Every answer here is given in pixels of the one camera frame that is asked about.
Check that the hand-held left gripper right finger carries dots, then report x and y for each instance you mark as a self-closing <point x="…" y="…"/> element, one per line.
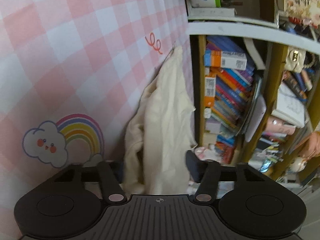
<point x="193" y="166"/>

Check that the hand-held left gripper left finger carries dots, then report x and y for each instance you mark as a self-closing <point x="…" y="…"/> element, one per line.
<point x="110" y="177"/>

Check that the beige t-shirt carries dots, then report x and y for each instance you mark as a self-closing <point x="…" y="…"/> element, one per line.
<point x="165" y="130"/>

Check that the orange white toothpaste box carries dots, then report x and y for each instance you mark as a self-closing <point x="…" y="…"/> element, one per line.
<point x="210" y="91"/>

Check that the white tablet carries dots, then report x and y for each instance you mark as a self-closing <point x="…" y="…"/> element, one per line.
<point x="255" y="120"/>

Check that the row of colourful books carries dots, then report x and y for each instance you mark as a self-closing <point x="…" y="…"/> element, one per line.
<point x="230" y="97"/>

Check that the white wooden bookshelf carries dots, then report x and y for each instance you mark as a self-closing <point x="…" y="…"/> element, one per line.
<point x="197" y="80"/>

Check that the tall white orange box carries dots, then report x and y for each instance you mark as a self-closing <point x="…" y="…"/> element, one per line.
<point x="225" y="59"/>

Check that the pink doll figure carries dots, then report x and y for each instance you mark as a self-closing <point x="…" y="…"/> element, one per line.
<point x="311" y="145"/>

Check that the cream quilted handbag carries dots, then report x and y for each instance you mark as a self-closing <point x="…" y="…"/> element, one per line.
<point x="295" y="58"/>

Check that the pink flower card decoration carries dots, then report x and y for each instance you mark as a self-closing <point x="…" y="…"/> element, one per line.
<point x="302" y="0"/>

